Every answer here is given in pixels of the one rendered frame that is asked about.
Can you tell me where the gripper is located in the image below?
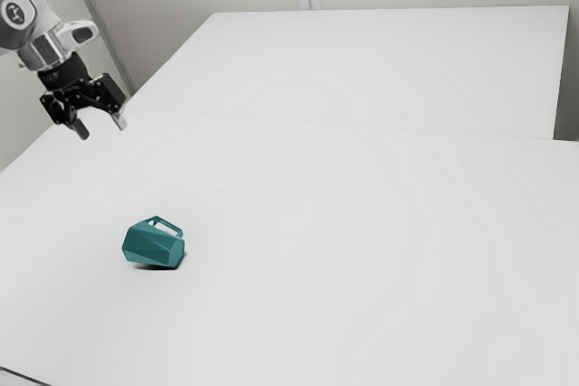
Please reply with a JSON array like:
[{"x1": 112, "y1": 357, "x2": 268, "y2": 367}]
[{"x1": 35, "y1": 53, "x2": 128, "y2": 141}]

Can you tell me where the teal faceted mug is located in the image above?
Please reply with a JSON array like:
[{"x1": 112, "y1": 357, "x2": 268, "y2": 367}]
[{"x1": 120, "y1": 215, "x2": 187, "y2": 271}]

